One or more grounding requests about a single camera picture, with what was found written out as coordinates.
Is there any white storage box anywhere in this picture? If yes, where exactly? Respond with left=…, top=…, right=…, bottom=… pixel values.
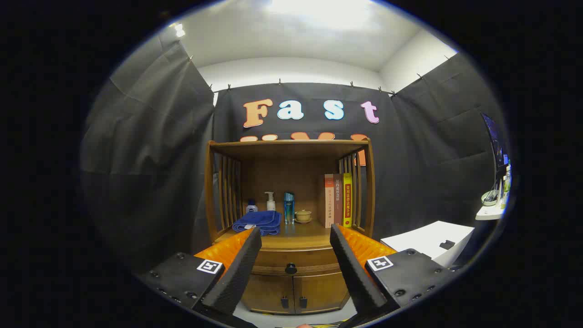
left=380, top=221, right=475, bottom=268

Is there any wooden countertop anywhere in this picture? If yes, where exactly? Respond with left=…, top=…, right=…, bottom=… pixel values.
left=213, top=220, right=370, bottom=251

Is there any yellow book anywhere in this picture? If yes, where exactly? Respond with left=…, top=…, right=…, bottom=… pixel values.
left=343, top=173, right=353, bottom=228

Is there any beige book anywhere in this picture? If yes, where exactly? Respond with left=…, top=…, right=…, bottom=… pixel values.
left=318, top=174, right=335, bottom=228

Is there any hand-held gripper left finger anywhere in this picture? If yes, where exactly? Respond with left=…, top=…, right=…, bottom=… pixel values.
left=137, top=227, right=263, bottom=319

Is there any white side shelf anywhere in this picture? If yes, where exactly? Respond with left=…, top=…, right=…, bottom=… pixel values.
left=476, top=205, right=504, bottom=220

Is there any wooden cabinet door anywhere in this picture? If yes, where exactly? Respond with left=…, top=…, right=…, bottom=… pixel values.
left=241, top=275, right=295, bottom=314
left=294, top=272, right=349, bottom=314

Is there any wooden cabinet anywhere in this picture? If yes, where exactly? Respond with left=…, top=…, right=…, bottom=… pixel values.
left=204, top=139, right=376, bottom=315

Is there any blue folded towel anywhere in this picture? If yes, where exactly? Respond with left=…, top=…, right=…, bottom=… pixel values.
left=232, top=210, right=282, bottom=236

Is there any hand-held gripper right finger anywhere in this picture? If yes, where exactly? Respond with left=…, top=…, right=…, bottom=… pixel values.
left=330, top=223, right=460, bottom=322

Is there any wooden drawer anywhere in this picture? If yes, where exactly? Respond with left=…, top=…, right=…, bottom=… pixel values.
left=253, top=247, right=342, bottom=275

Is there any dark monitor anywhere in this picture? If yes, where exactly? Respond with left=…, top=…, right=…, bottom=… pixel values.
left=481, top=112, right=510, bottom=174

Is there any brown book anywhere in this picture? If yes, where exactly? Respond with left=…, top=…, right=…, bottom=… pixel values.
left=333, top=174, right=344, bottom=226

